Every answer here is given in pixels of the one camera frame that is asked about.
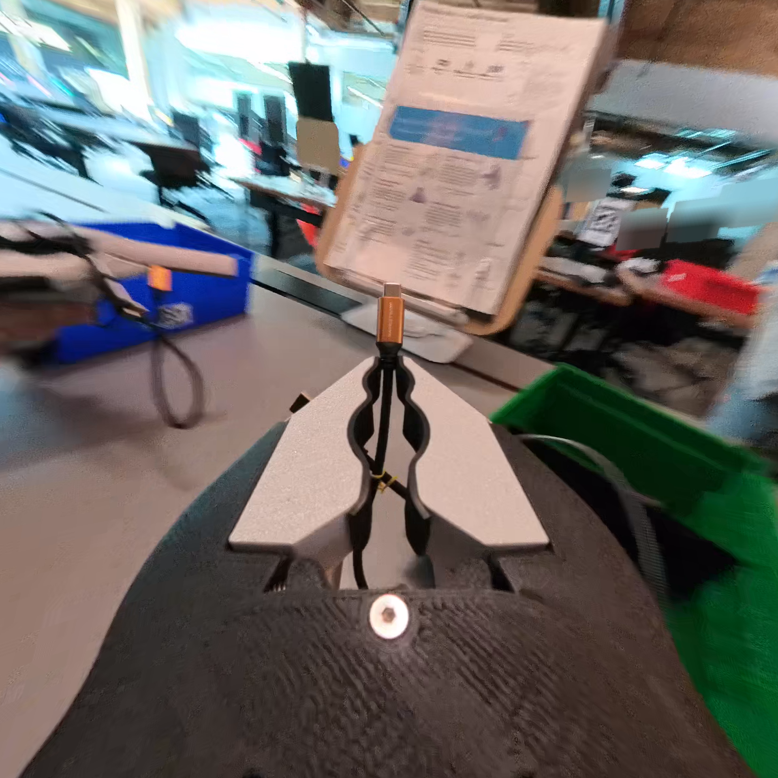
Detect black monitor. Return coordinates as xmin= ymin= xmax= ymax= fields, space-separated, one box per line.
xmin=289 ymin=61 xmax=334 ymax=122

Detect wooden document stand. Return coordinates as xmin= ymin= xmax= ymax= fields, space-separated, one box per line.
xmin=296 ymin=115 xmax=341 ymax=174
xmin=315 ymin=0 xmax=616 ymax=365

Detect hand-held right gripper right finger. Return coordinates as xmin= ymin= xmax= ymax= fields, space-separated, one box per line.
xmin=392 ymin=356 xmax=552 ymax=557

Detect red plastic bin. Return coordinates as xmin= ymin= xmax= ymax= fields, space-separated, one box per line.
xmin=659 ymin=258 xmax=761 ymax=317

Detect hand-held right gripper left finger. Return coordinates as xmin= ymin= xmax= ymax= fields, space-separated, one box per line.
xmin=228 ymin=355 xmax=380 ymax=586

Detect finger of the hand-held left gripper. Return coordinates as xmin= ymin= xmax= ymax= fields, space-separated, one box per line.
xmin=0 ymin=250 xmax=116 ymax=283
xmin=73 ymin=232 xmax=239 ymax=279

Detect green plastic bin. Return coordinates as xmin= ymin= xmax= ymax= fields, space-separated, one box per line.
xmin=489 ymin=363 xmax=778 ymax=778

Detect grey braided usb cable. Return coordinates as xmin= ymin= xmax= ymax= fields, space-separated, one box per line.
xmin=517 ymin=433 xmax=672 ymax=609

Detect blue plastic bin white tag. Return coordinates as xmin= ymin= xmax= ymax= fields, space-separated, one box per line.
xmin=51 ymin=220 xmax=256 ymax=367

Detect printed instruction sheets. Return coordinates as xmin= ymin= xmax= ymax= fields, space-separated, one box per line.
xmin=324 ymin=0 xmax=610 ymax=317

